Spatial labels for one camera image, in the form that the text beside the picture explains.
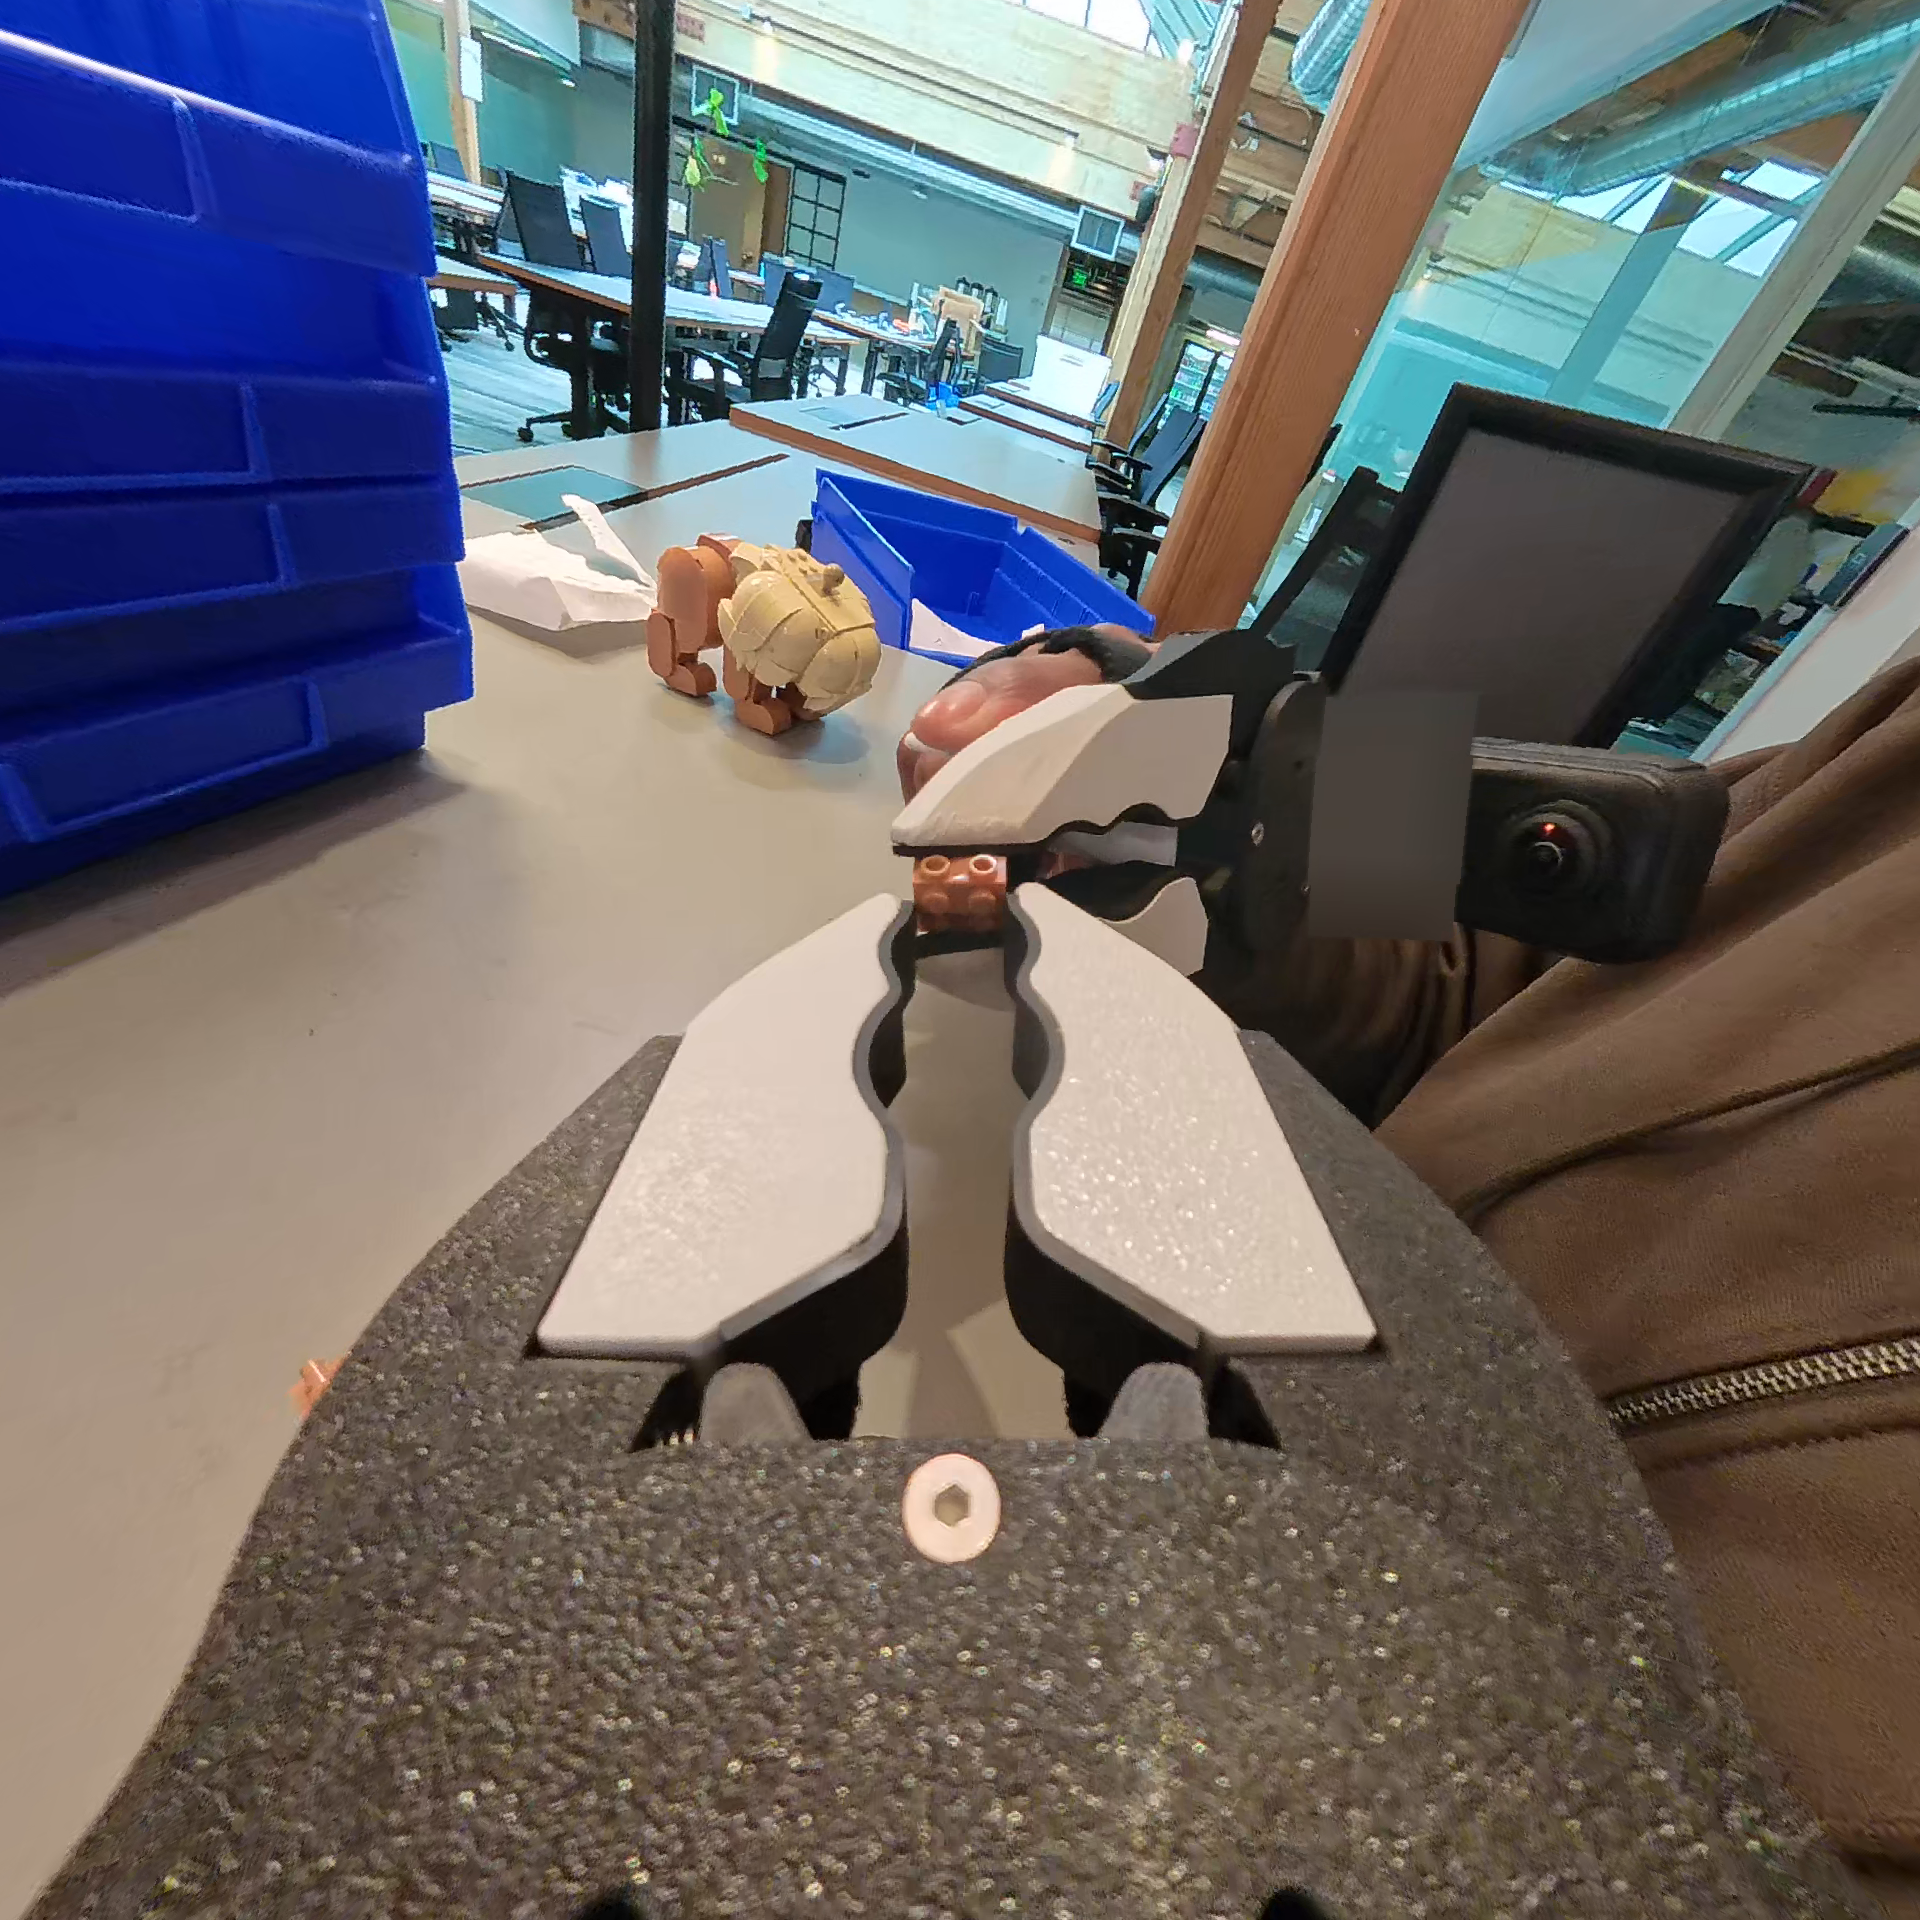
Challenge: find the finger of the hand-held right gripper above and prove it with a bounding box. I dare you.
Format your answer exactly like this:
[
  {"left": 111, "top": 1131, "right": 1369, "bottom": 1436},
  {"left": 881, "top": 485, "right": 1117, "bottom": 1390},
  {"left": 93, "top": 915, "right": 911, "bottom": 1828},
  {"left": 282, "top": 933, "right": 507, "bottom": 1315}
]
[
  {"left": 1029, "top": 862, "right": 1218, "bottom": 983},
  {"left": 890, "top": 684, "right": 1239, "bottom": 864}
]

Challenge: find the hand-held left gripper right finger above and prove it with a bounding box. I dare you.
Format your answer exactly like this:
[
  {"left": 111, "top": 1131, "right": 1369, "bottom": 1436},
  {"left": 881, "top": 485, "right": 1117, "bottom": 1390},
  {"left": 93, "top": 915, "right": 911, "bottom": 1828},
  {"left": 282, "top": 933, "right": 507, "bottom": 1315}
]
[{"left": 1002, "top": 882, "right": 1384, "bottom": 1362}]

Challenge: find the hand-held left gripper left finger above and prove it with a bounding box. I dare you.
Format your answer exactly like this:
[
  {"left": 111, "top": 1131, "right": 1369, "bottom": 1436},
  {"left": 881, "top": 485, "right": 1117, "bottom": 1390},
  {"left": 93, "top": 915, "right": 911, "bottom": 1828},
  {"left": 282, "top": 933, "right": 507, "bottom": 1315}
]
[{"left": 531, "top": 891, "right": 911, "bottom": 1369}]

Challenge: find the small orange brick assembly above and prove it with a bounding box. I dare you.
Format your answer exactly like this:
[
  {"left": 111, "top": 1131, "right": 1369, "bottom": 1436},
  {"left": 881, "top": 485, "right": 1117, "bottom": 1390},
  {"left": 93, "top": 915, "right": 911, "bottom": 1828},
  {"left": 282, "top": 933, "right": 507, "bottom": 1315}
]
[{"left": 908, "top": 850, "right": 1016, "bottom": 939}]

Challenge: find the tan brown brick toy figure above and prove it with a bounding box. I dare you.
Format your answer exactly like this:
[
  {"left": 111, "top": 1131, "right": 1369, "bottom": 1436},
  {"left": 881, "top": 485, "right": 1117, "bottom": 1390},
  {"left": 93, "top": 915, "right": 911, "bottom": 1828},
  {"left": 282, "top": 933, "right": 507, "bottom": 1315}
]
[{"left": 648, "top": 536, "right": 886, "bottom": 740}]

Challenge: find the grey desk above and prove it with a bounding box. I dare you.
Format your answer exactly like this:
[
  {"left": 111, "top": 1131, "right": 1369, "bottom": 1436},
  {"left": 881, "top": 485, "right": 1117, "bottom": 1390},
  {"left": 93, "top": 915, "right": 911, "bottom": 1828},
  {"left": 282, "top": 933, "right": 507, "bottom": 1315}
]
[{"left": 0, "top": 391, "right": 1201, "bottom": 1920}]

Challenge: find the person's right hand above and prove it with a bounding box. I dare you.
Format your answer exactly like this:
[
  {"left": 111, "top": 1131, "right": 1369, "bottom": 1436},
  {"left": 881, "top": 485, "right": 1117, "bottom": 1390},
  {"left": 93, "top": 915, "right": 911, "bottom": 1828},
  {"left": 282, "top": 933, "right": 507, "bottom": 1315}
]
[{"left": 893, "top": 632, "right": 1155, "bottom": 808}]

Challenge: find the small blue storage bin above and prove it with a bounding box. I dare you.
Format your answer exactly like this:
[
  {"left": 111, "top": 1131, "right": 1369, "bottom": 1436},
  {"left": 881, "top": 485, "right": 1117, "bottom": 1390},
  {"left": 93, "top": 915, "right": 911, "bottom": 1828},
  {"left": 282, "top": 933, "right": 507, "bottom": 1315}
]
[{"left": 809, "top": 469, "right": 1161, "bottom": 666}]

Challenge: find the large black screen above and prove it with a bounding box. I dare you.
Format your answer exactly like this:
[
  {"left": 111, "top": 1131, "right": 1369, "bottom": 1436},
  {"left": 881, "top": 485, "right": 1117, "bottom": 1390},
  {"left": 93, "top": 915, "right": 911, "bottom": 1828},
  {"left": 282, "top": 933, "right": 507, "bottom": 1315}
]
[{"left": 1322, "top": 384, "right": 1820, "bottom": 758}]

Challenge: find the long wooden table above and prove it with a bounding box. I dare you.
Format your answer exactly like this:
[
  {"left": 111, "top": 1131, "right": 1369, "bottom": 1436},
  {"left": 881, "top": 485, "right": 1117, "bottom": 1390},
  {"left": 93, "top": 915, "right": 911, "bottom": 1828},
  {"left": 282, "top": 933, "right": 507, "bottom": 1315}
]
[{"left": 729, "top": 391, "right": 1117, "bottom": 548}]

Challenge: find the person's brown jacket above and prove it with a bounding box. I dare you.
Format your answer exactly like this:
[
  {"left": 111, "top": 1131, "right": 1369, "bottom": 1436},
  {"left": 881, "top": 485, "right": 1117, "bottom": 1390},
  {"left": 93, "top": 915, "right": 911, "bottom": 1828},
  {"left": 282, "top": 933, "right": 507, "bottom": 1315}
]
[{"left": 1246, "top": 647, "right": 1920, "bottom": 1920}]

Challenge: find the black office chair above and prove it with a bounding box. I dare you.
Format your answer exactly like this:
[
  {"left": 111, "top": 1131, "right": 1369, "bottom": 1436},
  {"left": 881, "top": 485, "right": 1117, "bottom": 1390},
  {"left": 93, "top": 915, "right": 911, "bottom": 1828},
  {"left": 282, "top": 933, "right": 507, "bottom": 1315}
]
[{"left": 684, "top": 266, "right": 827, "bottom": 417}]

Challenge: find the wooden pillar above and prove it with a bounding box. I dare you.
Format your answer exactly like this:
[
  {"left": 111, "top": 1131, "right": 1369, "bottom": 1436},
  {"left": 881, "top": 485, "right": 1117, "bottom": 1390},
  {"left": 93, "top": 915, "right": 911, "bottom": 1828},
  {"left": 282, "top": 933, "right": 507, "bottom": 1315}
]
[
  {"left": 1099, "top": 0, "right": 1285, "bottom": 451},
  {"left": 1143, "top": 0, "right": 1536, "bottom": 636}
]

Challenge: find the torn white paper bag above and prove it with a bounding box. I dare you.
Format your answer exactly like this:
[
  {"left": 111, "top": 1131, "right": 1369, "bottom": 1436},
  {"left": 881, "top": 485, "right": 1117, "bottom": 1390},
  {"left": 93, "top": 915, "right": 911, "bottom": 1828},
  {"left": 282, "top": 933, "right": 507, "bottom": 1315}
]
[{"left": 457, "top": 496, "right": 661, "bottom": 641}]

